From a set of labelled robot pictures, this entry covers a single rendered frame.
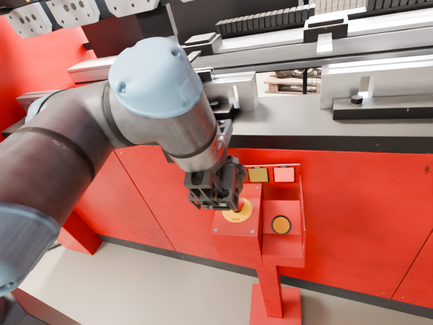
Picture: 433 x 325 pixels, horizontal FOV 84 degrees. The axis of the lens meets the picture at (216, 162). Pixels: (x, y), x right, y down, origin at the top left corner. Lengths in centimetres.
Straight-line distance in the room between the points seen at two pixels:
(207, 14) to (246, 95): 62
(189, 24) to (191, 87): 108
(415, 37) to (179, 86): 82
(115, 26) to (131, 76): 131
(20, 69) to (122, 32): 50
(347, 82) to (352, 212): 36
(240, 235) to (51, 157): 41
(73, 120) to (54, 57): 134
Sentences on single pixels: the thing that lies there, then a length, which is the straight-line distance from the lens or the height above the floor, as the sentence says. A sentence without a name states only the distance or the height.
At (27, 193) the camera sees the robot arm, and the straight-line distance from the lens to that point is 21.
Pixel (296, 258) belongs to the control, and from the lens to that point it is 60.
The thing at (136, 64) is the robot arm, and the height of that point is 118.
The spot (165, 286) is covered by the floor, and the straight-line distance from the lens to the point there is 146.
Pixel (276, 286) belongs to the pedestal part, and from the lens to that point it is 88.
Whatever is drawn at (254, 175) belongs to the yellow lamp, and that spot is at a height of 81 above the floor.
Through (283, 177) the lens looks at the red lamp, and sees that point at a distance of 61.
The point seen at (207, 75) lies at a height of 99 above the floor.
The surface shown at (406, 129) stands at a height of 88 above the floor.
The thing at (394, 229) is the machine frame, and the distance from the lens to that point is 87.
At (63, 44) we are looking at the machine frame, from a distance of 165.
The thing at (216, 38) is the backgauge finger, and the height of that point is 102.
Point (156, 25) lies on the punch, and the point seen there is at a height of 113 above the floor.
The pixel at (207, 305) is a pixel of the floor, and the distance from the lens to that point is 135.
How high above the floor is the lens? 123
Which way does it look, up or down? 39 degrees down
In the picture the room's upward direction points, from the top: 16 degrees counter-clockwise
